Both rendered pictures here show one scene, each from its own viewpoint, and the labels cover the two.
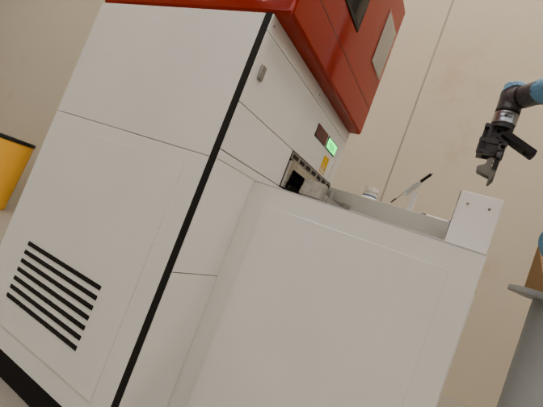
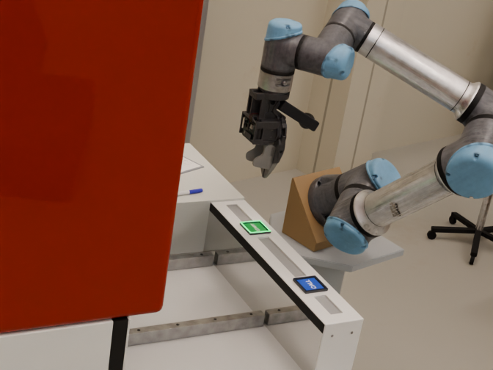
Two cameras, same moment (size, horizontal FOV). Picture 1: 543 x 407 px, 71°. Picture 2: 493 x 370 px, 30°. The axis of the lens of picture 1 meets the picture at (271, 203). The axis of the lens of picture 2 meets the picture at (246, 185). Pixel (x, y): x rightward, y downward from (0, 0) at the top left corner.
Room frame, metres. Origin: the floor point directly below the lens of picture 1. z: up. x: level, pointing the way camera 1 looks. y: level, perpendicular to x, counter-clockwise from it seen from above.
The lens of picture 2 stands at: (0.26, 1.02, 1.92)
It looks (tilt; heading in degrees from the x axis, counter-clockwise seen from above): 24 degrees down; 302
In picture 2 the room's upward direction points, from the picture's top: 9 degrees clockwise
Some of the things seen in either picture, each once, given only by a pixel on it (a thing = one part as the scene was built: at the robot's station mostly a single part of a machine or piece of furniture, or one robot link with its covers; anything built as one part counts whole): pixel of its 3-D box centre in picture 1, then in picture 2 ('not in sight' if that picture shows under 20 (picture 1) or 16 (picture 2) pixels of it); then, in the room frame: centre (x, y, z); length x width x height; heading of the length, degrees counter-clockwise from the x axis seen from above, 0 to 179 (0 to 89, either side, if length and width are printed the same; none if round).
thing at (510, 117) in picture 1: (504, 120); (276, 81); (1.25, -0.64, 1.33); 0.08 x 0.08 x 0.05
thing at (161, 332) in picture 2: not in sight; (157, 332); (1.23, -0.30, 0.84); 0.50 x 0.02 x 0.03; 62
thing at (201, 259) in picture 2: not in sight; (114, 269); (1.47, -0.43, 0.84); 0.50 x 0.02 x 0.03; 62
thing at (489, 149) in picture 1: (494, 142); (266, 115); (1.26, -0.63, 1.25); 0.09 x 0.08 x 0.12; 62
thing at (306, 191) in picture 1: (326, 203); not in sight; (1.44, -0.19, 0.87); 0.36 x 0.08 x 0.03; 152
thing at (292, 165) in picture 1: (308, 189); not in sight; (1.45, -0.11, 0.89); 0.44 x 0.02 x 0.10; 152
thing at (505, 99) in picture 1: (512, 99); (282, 46); (1.25, -0.64, 1.41); 0.09 x 0.08 x 0.11; 12
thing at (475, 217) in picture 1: (469, 237); (275, 282); (1.13, -0.59, 0.89); 0.55 x 0.09 x 0.14; 152
